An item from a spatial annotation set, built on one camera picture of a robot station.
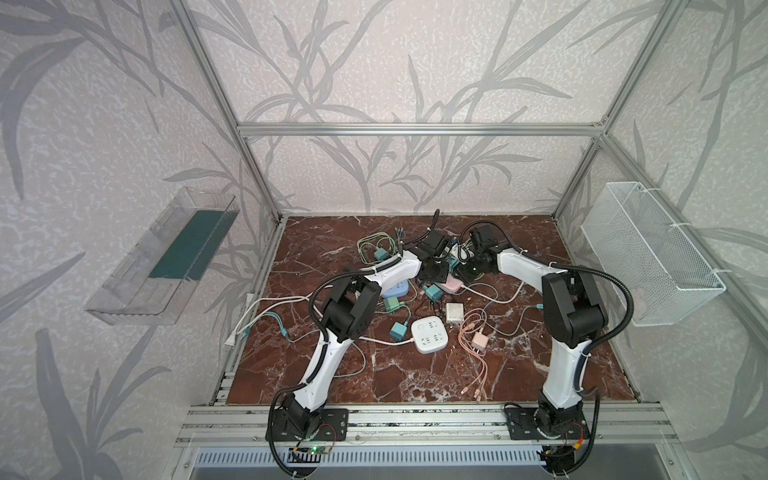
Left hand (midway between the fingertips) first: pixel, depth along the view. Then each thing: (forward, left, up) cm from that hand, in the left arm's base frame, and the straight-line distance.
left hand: (446, 268), depth 99 cm
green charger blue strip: (+7, +22, -2) cm, 24 cm away
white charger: (-15, -1, -2) cm, 15 cm away
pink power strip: (-5, -2, -2) cm, 5 cm away
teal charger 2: (-22, +16, -2) cm, 27 cm away
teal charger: (-8, +5, -2) cm, 10 cm away
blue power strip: (-7, +16, -2) cm, 18 cm away
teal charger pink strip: (0, -1, +4) cm, 4 cm away
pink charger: (-24, -8, -2) cm, 25 cm away
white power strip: (-22, +7, -2) cm, 23 cm away
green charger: (-12, +18, -2) cm, 22 cm away
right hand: (+3, -5, 0) cm, 6 cm away
